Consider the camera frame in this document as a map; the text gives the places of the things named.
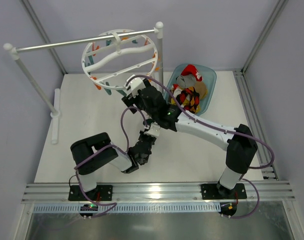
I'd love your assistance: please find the slotted grey cable duct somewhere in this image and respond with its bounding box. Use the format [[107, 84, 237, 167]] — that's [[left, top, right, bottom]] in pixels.
[[33, 202, 221, 214]]

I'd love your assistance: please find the aluminium mounting rail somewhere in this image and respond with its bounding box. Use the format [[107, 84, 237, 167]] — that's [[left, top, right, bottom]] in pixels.
[[22, 180, 295, 204]]

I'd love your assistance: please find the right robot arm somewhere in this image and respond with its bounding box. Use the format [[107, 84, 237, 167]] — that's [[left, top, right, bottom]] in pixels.
[[122, 85, 257, 197]]

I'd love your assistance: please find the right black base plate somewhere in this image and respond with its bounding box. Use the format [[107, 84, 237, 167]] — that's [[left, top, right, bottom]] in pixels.
[[200, 183, 247, 200]]

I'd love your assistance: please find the tan sock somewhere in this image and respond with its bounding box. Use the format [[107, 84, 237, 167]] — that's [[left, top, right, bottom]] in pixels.
[[194, 81, 208, 100]]

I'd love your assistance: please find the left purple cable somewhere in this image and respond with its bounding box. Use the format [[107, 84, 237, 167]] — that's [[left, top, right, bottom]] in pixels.
[[74, 106, 149, 221]]

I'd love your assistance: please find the white clothes rack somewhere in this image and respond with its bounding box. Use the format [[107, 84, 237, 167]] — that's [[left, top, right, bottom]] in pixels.
[[3, 21, 164, 145]]

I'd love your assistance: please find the purple cable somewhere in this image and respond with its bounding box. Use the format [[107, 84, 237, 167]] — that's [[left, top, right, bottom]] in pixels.
[[131, 74, 275, 220], [74, 106, 149, 221]]

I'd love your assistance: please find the blue plastic basin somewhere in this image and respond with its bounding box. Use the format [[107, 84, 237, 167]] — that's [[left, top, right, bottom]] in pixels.
[[164, 63, 217, 116]]

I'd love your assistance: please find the grey striped sock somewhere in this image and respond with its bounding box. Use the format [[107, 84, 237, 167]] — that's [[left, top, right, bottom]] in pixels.
[[176, 74, 197, 89]]

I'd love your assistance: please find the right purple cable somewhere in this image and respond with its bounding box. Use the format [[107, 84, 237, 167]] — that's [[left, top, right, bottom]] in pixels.
[[131, 74, 275, 220]]

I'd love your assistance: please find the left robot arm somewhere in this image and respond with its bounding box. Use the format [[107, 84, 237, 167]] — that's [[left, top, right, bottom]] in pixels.
[[70, 130, 159, 193]]

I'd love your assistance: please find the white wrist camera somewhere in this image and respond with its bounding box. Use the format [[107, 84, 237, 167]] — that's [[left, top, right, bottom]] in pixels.
[[124, 75, 145, 97], [144, 122, 161, 138]]

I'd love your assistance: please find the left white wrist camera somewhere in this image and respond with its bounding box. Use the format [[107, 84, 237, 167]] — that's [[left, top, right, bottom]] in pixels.
[[144, 122, 161, 138]]

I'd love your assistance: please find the argyle black red sock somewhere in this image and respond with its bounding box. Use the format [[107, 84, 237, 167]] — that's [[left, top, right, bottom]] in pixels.
[[172, 84, 200, 114]]

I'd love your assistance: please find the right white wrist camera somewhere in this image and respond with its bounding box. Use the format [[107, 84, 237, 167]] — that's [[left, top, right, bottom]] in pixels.
[[124, 75, 145, 97]]

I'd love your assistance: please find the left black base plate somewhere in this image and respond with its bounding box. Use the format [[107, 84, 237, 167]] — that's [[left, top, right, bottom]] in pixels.
[[68, 185, 113, 202]]

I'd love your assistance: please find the green clothes peg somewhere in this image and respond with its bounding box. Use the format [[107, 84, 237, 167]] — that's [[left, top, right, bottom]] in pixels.
[[104, 82, 112, 95]]

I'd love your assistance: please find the white round clip hanger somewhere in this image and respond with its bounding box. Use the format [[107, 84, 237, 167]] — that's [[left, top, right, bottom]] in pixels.
[[82, 26, 163, 92]]

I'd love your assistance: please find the red white sock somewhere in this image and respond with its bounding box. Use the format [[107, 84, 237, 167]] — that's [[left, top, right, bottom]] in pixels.
[[181, 64, 203, 82]]

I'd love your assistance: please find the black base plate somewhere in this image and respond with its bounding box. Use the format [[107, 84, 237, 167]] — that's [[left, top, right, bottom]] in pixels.
[[200, 183, 247, 200], [68, 185, 113, 202]]

